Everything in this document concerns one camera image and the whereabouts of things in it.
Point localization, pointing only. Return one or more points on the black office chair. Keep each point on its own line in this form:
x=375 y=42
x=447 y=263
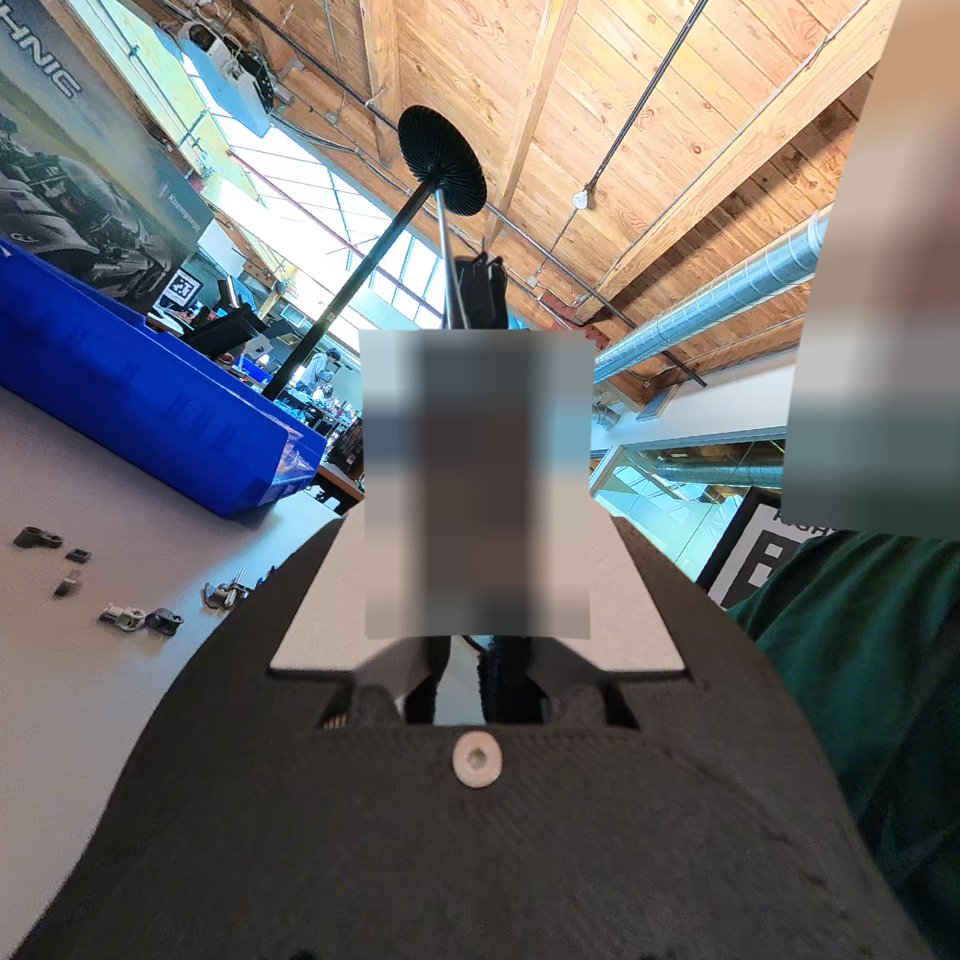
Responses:
x=225 y=334

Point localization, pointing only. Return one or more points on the dark grey lego liftarm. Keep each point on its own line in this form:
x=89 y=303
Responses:
x=37 y=537

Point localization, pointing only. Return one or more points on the black pole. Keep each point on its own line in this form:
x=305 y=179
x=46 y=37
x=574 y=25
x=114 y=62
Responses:
x=352 y=285

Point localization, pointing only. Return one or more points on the framed black white sign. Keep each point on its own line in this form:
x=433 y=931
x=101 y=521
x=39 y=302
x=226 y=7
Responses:
x=750 y=547

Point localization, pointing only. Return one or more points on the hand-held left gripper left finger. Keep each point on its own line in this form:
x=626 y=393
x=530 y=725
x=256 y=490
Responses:
x=322 y=615

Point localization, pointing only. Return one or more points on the dark printed box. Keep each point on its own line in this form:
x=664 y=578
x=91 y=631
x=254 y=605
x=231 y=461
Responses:
x=346 y=450

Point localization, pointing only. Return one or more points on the blue plastic bin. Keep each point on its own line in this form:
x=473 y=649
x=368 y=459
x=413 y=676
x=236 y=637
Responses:
x=150 y=390

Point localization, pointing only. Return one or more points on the black ribbed ceiling disc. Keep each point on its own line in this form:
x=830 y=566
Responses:
x=442 y=161

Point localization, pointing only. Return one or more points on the round ceiling lamp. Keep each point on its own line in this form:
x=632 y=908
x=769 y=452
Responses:
x=581 y=199

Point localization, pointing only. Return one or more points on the car printed lego box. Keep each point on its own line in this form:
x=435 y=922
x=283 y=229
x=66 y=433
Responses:
x=75 y=150

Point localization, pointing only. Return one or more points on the small black white marker sign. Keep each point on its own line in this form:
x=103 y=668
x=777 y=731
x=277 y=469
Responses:
x=184 y=289

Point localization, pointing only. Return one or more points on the silver air duct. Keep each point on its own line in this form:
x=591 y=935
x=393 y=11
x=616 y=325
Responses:
x=712 y=300

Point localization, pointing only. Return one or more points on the grey black lego subassembly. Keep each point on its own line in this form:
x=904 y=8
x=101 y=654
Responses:
x=484 y=292

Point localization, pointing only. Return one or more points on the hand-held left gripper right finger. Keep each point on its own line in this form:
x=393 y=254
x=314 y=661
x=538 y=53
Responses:
x=637 y=630

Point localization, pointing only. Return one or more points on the dark grey lego axle connector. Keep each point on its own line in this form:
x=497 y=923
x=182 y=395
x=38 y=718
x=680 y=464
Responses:
x=163 y=621

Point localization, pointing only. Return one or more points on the grey lego frame assembly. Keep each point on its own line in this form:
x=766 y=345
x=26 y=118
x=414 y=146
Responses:
x=225 y=592

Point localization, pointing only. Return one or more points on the small dark lego bar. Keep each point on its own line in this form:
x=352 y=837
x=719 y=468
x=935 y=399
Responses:
x=67 y=583

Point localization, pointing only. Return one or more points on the light grey lego axle connector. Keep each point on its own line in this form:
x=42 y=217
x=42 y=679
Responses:
x=122 y=617

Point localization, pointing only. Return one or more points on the person's green shirt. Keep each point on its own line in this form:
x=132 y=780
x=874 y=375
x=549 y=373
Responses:
x=862 y=712

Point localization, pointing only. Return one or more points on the black computer monitor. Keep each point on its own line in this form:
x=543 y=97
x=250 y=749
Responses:
x=225 y=289

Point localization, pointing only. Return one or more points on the white ceiling unit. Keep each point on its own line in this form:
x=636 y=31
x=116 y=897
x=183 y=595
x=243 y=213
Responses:
x=225 y=75

